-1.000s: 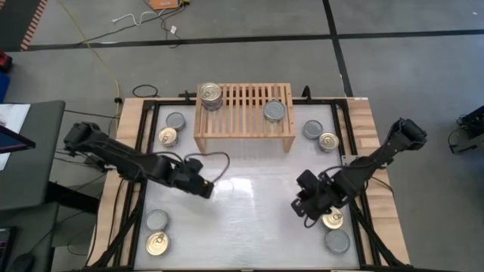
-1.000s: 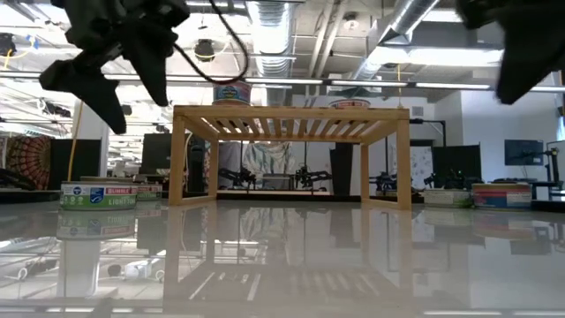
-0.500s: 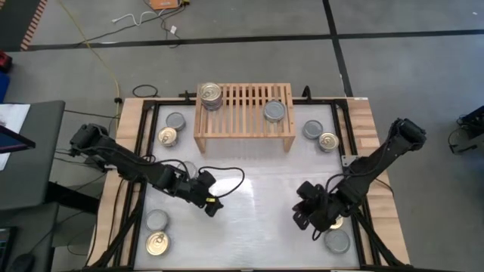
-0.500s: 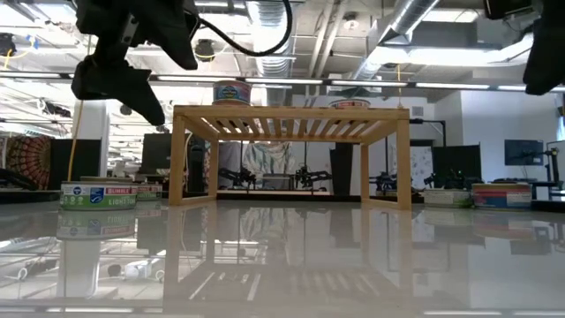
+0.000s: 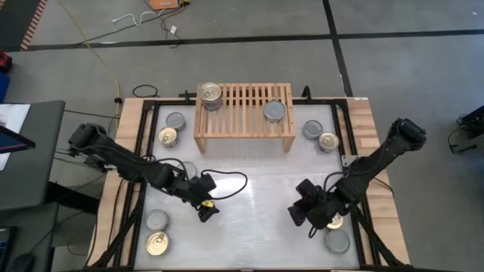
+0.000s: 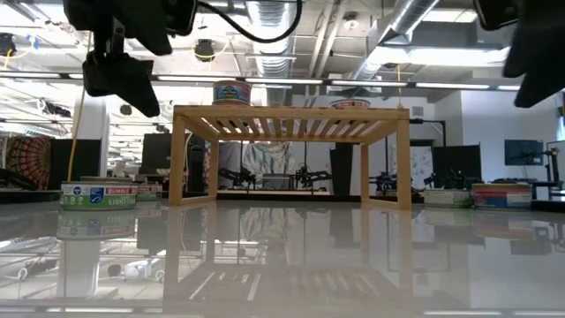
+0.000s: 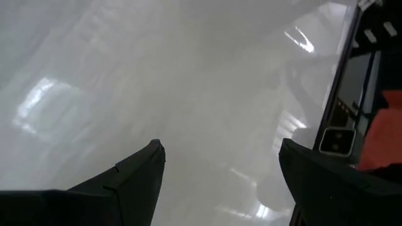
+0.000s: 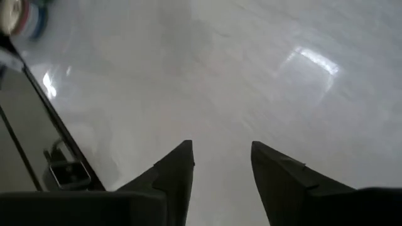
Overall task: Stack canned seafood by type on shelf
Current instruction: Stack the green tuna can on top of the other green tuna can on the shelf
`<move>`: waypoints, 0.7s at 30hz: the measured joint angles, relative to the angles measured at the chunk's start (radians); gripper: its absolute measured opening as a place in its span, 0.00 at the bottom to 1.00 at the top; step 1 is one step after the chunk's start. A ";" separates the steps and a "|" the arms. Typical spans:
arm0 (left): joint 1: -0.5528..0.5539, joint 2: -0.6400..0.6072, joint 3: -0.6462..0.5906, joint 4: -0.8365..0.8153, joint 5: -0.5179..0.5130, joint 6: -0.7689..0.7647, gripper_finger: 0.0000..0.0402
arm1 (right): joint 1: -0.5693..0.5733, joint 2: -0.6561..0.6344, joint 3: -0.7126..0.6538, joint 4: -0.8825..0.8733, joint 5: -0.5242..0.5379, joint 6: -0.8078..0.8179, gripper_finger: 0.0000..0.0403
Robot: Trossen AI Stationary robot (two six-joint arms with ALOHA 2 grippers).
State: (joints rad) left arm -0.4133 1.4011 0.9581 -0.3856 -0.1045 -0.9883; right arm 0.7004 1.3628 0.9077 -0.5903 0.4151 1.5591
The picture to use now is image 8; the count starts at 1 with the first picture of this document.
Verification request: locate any black metal table frame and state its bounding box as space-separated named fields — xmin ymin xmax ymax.
xmin=0 ymin=33 xmax=106 ymax=193

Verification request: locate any black metal clamp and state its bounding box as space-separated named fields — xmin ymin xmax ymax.
xmin=43 ymin=139 xmax=92 ymax=191

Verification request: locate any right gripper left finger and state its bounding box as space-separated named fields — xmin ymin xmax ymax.
xmin=0 ymin=139 xmax=195 ymax=226

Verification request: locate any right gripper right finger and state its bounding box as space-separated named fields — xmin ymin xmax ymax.
xmin=250 ymin=141 xmax=402 ymax=226

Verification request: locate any Wild Planet salmon can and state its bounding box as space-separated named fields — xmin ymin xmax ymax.
xmin=0 ymin=0 xmax=50 ymax=40

